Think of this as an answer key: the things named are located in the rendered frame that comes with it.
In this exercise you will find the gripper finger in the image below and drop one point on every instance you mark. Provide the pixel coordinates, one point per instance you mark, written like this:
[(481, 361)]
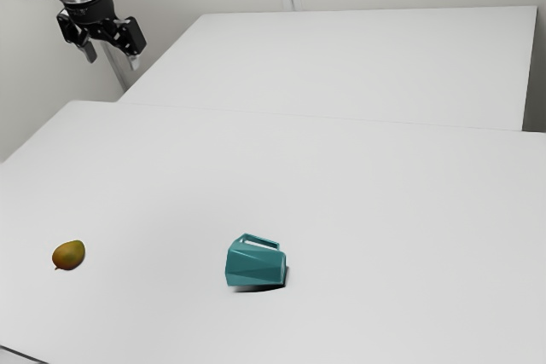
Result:
[(72, 36), (130, 39)]

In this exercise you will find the orange green mango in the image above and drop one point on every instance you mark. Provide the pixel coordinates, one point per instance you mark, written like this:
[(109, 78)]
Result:
[(68, 255)]

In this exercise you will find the teal faceted mug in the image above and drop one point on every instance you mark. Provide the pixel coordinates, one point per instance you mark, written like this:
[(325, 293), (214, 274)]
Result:
[(255, 262)]

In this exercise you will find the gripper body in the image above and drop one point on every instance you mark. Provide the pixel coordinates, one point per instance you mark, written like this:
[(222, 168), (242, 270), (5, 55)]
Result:
[(91, 12)]

